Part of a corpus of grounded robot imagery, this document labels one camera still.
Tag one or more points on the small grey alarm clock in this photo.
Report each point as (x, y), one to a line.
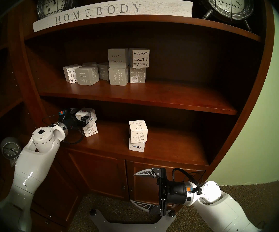
(10, 149)

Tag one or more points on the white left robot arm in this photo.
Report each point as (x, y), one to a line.
(31, 171)

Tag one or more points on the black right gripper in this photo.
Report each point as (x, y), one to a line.
(175, 192)

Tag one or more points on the grey cube with barcode sticker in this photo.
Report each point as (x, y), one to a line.
(137, 75)

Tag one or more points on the white HOMEBODY wooden sign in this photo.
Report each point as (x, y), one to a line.
(120, 9)

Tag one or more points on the brown wooden bookshelf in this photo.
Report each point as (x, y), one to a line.
(154, 93)

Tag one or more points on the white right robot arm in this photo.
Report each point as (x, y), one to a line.
(221, 207)

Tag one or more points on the grey cube faint script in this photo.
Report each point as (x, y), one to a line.
(103, 70)

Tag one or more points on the black base knob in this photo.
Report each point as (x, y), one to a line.
(93, 212)
(171, 213)

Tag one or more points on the white cube circled happy script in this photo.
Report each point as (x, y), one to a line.
(90, 131)

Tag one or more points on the dark wooden side shelf unit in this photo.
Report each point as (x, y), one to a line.
(57, 197)

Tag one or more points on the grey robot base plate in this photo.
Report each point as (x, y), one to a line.
(129, 228)

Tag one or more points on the white cube think happy thoughts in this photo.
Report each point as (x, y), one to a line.
(138, 133)

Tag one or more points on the white GROW world cube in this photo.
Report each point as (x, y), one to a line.
(137, 147)
(87, 112)

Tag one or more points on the grey cube always choose happy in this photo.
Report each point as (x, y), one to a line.
(87, 75)

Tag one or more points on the grey cube let's escape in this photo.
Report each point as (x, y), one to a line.
(117, 58)

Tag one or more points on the brown wooden cabinet door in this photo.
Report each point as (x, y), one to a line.
(101, 173)
(144, 188)

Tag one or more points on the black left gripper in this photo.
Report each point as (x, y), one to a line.
(69, 120)

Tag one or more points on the pale grey cube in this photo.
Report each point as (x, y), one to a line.
(89, 64)

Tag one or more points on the white HAPPY HAPPY HAPPY cube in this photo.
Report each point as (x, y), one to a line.
(140, 58)
(69, 73)

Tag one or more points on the grey cube happy looks good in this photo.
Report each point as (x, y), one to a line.
(118, 76)

